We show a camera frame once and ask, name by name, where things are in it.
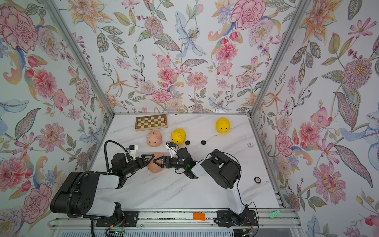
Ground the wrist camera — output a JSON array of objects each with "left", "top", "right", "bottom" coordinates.
[
  {"left": 165, "top": 141, "right": 179, "bottom": 158},
  {"left": 127, "top": 145, "right": 138, "bottom": 159}
]

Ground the yellow piggy bank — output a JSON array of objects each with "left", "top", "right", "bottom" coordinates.
[
  {"left": 216, "top": 118, "right": 231, "bottom": 133},
  {"left": 170, "top": 128, "right": 186, "bottom": 146}
]

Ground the green connector on rail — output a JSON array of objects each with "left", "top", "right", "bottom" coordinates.
[{"left": 268, "top": 210, "right": 281, "bottom": 219}]

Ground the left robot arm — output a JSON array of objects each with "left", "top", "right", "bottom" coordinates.
[{"left": 50, "top": 152, "right": 155, "bottom": 222}]

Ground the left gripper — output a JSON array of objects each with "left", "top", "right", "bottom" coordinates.
[{"left": 122, "top": 156, "right": 155, "bottom": 176}]

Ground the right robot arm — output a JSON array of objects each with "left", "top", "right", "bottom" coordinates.
[{"left": 153, "top": 148, "right": 249, "bottom": 226}]

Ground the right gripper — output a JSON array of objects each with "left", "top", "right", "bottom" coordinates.
[{"left": 154, "top": 156, "right": 189, "bottom": 171}]

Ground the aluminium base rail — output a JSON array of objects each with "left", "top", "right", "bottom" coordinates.
[{"left": 47, "top": 208, "right": 303, "bottom": 230}]

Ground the wooden chessboard box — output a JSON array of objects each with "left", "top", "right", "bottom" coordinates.
[{"left": 135, "top": 114, "right": 168, "bottom": 131}]

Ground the pink piggy bank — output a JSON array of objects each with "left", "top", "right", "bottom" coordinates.
[
  {"left": 147, "top": 153, "right": 164, "bottom": 174},
  {"left": 146, "top": 130, "right": 162, "bottom": 147}
]

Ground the round table hole cap near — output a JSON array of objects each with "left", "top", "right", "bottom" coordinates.
[{"left": 254, "top": 177, "right": 262, "bottom": 184}]

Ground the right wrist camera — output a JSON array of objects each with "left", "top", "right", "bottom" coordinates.
[{"left": 165, "top": 141, "right": 179, "bottom": 158}]

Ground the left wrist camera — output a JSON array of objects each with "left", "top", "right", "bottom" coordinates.
[{"left": 127, "top": 145, "right": 138, "bottom": 159}]

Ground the orange tag on rail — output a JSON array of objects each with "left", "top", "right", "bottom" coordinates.
[{"left": 192, "top": 212, "right": 206, "bottom": 221}]

